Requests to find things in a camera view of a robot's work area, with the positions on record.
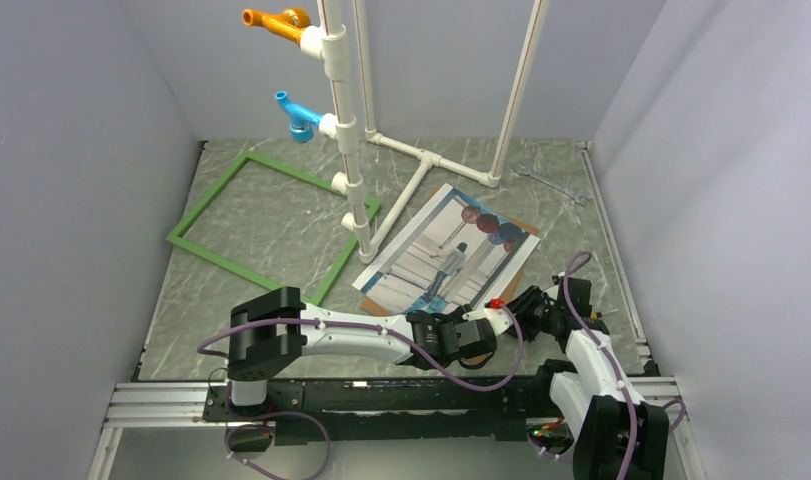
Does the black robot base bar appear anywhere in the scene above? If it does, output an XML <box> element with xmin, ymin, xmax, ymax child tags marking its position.
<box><xmin>201</xmin><ymin>375</ymin><xmax>560</xmax><ymax>446</ymax></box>

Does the printed photo with lanterns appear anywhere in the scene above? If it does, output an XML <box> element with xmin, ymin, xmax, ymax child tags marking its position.
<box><xmin>351</xmin><ymin>183</ymin><xmax>542</xmax><ymax>316</ymax></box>

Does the white PVC pipe stand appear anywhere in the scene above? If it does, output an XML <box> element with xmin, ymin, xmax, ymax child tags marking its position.
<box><xmin>317</xmin><ymin>1</ymin><xmax>551</xmax><ymax>263</ymax></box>

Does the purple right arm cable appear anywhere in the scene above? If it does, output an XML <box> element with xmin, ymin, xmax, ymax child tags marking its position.
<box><xmin>527</xmin><ymin>250</ymin><xmax>688</xmax><ymax>480</ymax></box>

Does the orange plastic faucet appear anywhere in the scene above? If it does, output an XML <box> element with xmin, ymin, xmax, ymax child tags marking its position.
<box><xmin>242</xmin><ymin>7</ymin><xmax>311</xmax><ymax>45</ymax></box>

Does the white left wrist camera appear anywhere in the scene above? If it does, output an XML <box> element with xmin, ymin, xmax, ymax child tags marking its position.
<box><xmin>485</xmin><ymin>298</ymin><xmax>514</xmax><ymax>335</ymax></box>

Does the silver open-end wrench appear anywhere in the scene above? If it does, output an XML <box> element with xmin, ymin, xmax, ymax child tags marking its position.
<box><xmin>513</xmin><ymin>162</ymin><xmax>590</xmax><ymax>206</ymax></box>

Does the green wooden photo frame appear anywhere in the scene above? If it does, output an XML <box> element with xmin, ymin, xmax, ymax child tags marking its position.
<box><xmin>165</xmin><ymin>150</ymin><xmax>383</xmax><ymax>307</ymax></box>

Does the blue plastic faucet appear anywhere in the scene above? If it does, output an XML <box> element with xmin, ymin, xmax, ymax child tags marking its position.
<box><xmin>274</xmin><ymin>91</ymin><xmax>323</xmax><ymax>143</ymax></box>

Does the orange handled screwdriver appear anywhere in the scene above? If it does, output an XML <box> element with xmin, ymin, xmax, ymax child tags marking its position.
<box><xmin>591</xmin><ymin>308</ymin><xmax>620</xmax><ymax>318</ymax></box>

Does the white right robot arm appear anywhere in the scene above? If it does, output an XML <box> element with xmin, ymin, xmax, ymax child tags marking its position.
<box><xmin>508</xmin><ymin>277</ymin><xmax>670</xmax><ymax>479</ymax></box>

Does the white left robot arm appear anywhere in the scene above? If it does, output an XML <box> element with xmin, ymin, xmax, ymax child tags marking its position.
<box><xmin>227</xmin><ymin>287</ymin><xmax>519</xmax><ymax>420</ymax></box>

